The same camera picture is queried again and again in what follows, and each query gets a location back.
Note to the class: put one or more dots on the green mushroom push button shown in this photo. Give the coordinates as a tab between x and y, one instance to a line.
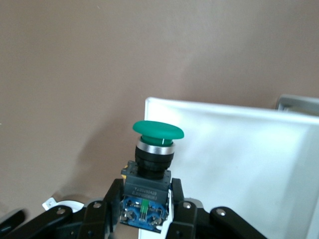
157	129

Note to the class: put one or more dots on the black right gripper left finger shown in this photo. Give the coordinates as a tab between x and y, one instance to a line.
74	219

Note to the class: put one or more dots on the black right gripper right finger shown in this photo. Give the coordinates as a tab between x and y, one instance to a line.
194	221

